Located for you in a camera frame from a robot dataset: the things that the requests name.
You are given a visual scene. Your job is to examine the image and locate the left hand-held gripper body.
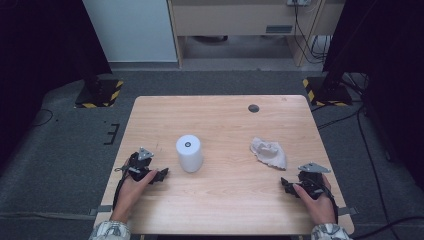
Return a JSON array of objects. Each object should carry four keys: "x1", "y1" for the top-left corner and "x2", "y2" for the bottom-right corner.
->
[{"x1": 126, "y1": 146, "x2": 158, "y2": 183}]

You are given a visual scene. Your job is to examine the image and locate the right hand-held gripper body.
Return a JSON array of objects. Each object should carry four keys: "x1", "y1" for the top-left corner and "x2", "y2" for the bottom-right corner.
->
[{"x1": 297, "y1": 162, "x2": 332, "y2": 201}]

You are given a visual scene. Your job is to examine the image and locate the white cylindrical container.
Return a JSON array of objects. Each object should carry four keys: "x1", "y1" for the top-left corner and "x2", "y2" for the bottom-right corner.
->
[{"x1": 175, "y1": 134, "x2": 204, "y2": 174}]

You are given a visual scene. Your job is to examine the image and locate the white cloth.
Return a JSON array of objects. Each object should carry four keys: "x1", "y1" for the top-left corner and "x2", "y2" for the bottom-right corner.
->
[{"x1": 249, "y1": 136, "x2": 288, "y2": 171}]

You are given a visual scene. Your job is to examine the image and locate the person's right hand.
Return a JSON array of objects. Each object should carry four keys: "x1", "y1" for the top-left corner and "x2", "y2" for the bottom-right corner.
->
[{"x1": 292, "y1": 174, "x2": 337, "y2": 226}]

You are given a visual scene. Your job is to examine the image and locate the person's left hand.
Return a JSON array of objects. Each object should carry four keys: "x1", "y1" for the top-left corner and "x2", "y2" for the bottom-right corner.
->
[{"x1": 110, "y1": 159, "x2": 159, "y2": 224}]

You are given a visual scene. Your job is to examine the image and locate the grey tape piece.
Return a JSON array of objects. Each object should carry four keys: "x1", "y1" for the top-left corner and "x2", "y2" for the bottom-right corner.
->
[
  {"x1": 337, "y1": 206, "x2": 359, "y2": 217},
  {"x1": 88, "y1": 204, "x2": 114, "y2": 217}
]

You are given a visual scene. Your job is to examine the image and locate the black stand with striped base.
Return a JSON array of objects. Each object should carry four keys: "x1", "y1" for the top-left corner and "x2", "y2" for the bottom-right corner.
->
[
  {"x1": 301, "y1": 49, "x2": 353, "y2": 108},
  {"x1": 74, "y1": 63, "x2": 125, "y2": 109}
]

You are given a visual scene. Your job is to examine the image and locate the white panel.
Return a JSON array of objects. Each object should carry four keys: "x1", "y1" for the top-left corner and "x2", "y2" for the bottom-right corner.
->
[{"x1": 82, "y1": 0, "x2": 179, "y2": 64}]

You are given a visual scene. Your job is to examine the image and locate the dark curtain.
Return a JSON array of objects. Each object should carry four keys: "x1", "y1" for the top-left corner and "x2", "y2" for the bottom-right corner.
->
[
  {"x1": 0, "y1": 0, "x2": 113, "y2": 171},
  {"x1": 321, "y1": 0, "x2": 424, "y2": 193}
]

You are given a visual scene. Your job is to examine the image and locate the light wooden desk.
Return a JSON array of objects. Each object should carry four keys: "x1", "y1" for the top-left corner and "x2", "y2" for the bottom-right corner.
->
[{"x1": 166, "y1": 0, "x2": 346, "y2": 69}]

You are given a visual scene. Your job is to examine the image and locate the white power strip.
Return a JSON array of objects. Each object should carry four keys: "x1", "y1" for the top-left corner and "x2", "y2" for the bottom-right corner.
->
[{"x1": 286, "y1": 0, "x2": 313, "y2": 8}]

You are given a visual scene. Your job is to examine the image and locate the right hand-held gripper cable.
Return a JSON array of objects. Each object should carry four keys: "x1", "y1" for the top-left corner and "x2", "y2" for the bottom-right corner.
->
[{"x1": 318, "y1": 183, "x2": 340, "y2": 224}]

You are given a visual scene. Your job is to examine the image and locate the thin black floor cable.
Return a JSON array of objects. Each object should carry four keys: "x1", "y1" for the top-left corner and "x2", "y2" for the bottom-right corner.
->
[{"x1": 29, "y1": 108, "x2": 55, "y2": 129}]

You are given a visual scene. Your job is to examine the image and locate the black hanging cables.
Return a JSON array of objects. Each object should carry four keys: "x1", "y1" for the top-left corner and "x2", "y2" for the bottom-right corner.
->
[{"x1": 292, "y1": 0, "x2": 333, "y2": 65}]

